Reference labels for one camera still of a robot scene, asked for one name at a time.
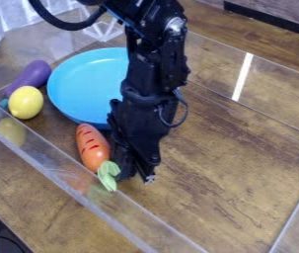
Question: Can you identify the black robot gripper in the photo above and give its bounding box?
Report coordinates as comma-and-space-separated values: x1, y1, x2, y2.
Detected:
108, 80, 178, 184

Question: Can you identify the orange toy carrot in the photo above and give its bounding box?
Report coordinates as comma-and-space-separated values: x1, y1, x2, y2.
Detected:
76, 124, 120, 192

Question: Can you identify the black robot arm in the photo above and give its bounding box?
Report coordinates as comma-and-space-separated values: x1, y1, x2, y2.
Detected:
78, 0, 190, 183

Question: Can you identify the blue plastic plate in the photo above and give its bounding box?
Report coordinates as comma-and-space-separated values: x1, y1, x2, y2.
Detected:
47, 47, 128, 129

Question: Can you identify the yellow toy lemon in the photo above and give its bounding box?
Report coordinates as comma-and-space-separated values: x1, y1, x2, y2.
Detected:
8, 86, 44, 120

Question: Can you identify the purple toy eggplant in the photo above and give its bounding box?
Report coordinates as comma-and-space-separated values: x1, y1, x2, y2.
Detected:
0, 60, 51, 109

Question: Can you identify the dark baseboard strip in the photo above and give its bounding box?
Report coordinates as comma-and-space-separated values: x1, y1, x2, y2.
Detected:
223, 0, 299, 34

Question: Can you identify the white patterned curtain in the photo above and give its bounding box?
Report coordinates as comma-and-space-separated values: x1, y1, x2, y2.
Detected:
0, 0, 107, 59

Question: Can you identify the clear acrylic enclosure wall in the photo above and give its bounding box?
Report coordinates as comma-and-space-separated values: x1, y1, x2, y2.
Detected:
0, 1, 299, 253

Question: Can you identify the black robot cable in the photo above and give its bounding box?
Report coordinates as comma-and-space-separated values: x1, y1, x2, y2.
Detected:
27, 0, 110, 32

